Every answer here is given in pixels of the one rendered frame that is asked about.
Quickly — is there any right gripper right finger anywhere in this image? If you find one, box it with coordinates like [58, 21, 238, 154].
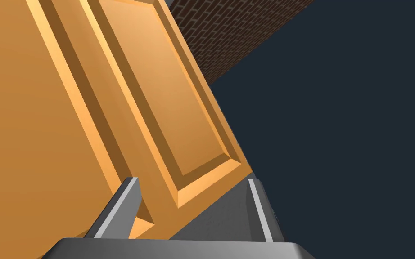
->
[169, 172, 285, 243]

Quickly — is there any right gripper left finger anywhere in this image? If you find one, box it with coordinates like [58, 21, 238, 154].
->
[84, 176, 142, 240]

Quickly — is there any orange panelled door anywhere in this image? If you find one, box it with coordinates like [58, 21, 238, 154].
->
[0, 0, 253, 259]

